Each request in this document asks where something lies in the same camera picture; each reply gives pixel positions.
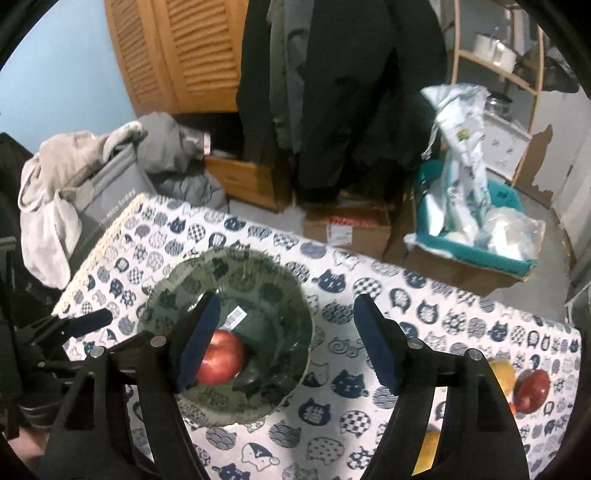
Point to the grey puffer jacket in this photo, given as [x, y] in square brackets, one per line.
[171, 152]

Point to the black fabric object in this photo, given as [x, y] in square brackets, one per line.
[14, 184]

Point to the teal plastic basket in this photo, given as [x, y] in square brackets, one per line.
[503, 191]

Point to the red apple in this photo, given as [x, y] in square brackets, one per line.
[533, 392]
[224, 357]

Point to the large cardboard box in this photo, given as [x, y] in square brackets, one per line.
[452, 272]

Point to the clear plastic bag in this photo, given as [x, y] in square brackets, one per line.
[512, 230]

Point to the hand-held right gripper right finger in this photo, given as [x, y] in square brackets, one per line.
[376, 341]

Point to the small cardboard box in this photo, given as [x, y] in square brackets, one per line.
[351, 230]

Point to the white patterned cabinet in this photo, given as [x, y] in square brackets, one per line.
[501, 143]

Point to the dark metal pot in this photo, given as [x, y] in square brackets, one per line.
[498, 102]

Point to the dark green glass bowl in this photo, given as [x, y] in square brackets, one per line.
[272, 300]

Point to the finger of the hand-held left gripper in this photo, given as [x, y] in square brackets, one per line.
[87, 321]

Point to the grey green hanging jacket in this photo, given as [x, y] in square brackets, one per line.
[281, 69]

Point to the white blue rice bag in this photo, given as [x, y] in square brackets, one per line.
[461, 152]

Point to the cat print tablecloth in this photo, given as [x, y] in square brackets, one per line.
[415, 286]

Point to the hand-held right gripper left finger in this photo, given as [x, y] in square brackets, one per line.
[198, 346]

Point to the beige garment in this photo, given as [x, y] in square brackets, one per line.
[46, 217]

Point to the grey fabric storage bag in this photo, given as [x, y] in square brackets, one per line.
[115, 194]

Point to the white pot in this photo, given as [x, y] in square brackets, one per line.
[491, 48]

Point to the black hanging coat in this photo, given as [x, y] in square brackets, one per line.
[351, 92]

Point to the wooden drawer box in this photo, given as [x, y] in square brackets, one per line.
[244, 180]

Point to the wooden louvered cabinet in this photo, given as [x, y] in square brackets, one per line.
[184, 55]

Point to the wooden shelf rack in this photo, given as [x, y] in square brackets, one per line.
[494, 64]

